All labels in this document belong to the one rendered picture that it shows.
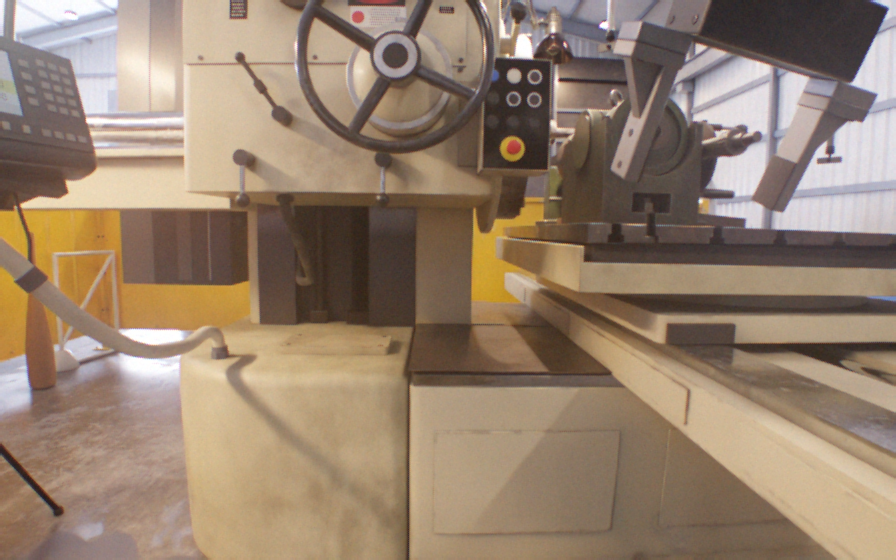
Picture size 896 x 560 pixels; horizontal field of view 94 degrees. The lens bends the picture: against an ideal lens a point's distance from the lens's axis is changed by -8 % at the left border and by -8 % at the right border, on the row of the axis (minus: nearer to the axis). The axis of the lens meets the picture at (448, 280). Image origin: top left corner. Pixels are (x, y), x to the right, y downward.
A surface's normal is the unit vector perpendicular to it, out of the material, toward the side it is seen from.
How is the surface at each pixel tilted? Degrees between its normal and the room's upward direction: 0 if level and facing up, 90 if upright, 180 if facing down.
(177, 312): 90
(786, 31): 113
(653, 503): 90
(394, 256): 90
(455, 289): 90
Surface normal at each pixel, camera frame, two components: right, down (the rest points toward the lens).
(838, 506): -1.00, -0.01
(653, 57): 0.07, 0.49
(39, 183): 0.92, -0.29
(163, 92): 0.04, 0.11
